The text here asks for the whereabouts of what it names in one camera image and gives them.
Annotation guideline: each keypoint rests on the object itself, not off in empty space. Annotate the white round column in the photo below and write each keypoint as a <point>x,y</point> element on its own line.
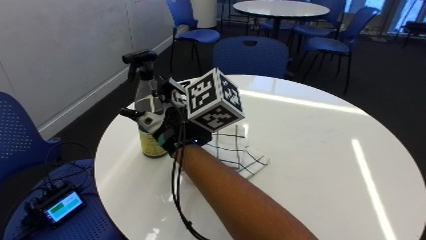
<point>204,13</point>

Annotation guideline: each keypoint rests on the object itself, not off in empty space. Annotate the black chair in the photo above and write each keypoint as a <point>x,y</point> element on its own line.
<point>414,28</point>

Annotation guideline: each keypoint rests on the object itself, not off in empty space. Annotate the blue perforated chair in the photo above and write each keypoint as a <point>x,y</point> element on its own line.
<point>17,140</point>

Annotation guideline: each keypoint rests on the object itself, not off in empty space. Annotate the black device with screen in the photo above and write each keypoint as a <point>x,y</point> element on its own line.
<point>61,206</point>

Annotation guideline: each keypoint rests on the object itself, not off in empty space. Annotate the round white table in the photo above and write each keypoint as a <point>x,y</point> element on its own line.
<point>280,8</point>

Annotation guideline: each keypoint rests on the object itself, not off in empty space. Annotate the white checked cloth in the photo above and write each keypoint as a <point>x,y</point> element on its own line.
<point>240,155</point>

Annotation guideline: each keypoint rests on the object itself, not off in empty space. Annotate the window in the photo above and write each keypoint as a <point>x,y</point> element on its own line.
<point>399,11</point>

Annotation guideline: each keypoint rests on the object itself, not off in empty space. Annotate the white marker cube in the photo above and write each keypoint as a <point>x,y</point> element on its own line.
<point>213,100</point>

